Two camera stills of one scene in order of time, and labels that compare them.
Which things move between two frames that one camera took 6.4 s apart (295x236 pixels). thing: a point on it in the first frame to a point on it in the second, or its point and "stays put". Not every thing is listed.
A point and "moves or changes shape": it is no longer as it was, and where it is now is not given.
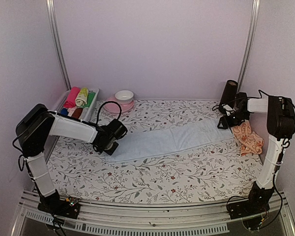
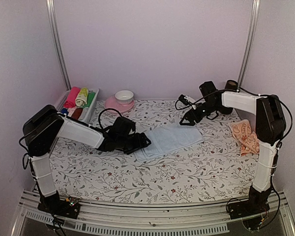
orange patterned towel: [250, 142] stays put
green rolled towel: [90, 97] stays put
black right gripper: [226, 123] to [188, 117]
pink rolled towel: [70, 102] stays put
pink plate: [114, 107] stays put
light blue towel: [147, 137] moves or changes shape
